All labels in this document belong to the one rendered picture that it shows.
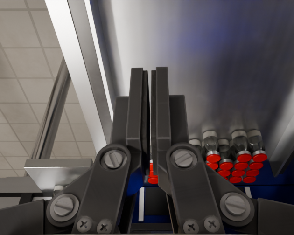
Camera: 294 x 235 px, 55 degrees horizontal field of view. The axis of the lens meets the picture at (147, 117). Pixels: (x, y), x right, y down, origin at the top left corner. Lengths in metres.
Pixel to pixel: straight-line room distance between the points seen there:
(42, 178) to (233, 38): 0.46
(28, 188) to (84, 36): 0.46
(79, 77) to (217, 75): 0.17
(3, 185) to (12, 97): 1.16
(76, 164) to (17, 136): 1.63
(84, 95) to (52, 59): 1.16
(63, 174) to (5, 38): 1.06
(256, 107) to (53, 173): 0.39
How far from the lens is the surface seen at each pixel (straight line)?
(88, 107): 0.42
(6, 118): 2.03
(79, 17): 0.30
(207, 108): 0.41
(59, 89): 0.94
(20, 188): 0.71
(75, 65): 0.36
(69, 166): 0.57
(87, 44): 0.32
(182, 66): 0.35
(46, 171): 0.59
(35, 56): 1.57
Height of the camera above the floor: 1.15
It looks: 40 degrees down
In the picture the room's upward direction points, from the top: 179 degrees counter-clockwise
